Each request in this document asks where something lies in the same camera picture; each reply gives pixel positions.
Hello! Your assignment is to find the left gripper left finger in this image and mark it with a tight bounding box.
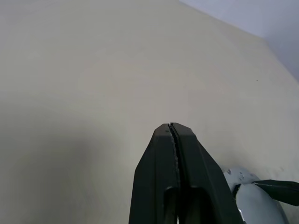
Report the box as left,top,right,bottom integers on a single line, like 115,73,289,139
128,123,180,224

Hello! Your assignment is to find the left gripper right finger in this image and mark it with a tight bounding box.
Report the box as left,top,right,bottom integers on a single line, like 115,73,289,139
170,122,246,224

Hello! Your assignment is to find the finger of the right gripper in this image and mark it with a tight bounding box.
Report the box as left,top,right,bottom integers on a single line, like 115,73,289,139
253,179,299,207

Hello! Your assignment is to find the silver spoked motor rotor cover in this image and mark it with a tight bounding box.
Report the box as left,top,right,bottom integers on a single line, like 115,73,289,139
221,166,292,224

